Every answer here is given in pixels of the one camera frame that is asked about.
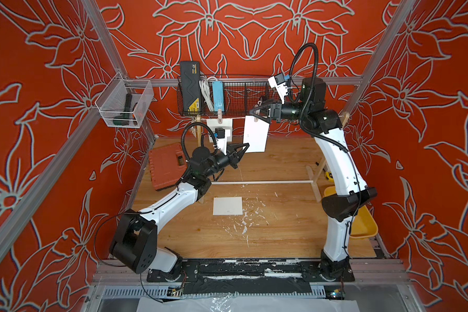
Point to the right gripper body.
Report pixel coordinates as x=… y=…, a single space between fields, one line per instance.
x=278 y=117

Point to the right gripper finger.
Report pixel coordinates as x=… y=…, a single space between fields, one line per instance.
x=263 y=115
x=273 y=104

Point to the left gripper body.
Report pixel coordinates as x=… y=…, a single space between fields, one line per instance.
x=221 y=162

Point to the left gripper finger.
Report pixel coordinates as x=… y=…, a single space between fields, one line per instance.
x=235 y=157
x=238 y=148

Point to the white postcard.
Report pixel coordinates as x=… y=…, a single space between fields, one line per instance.
x=255 y=134
x=228 y=206
x=225 y=126

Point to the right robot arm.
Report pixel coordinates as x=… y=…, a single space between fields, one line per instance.
x=326 y=127

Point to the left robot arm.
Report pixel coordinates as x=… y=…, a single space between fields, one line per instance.
x=135 y=242

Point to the black tape roll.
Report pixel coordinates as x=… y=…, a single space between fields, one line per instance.
x=264 y=103

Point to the light blue power bank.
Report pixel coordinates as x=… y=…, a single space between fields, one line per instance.
x=218 y=96

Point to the red tool case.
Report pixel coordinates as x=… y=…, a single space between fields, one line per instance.
x=167 y=164

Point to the black yellow device box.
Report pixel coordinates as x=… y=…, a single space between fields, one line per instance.
x=190 y=86

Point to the yellow tape measure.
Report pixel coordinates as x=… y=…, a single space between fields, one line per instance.
x=329 y=177

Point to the clear plastic bin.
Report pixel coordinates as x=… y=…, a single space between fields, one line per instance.
x=111 y=101

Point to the yellow plastic tray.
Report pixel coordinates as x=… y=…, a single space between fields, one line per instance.
x=363 y=226

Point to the black wire basket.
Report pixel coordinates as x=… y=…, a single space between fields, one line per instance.
x=239 y=96

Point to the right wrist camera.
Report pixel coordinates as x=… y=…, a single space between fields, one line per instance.
x=281 y=83

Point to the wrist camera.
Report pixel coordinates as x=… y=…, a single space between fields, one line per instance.
x=281 y=83
x=221 y=139

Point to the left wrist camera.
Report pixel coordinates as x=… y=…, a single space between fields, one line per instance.
x=221 y=139

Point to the wooden string rack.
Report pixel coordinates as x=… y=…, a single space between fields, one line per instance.
x=313 y=179

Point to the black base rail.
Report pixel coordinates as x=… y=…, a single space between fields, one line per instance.
x=280 y=277

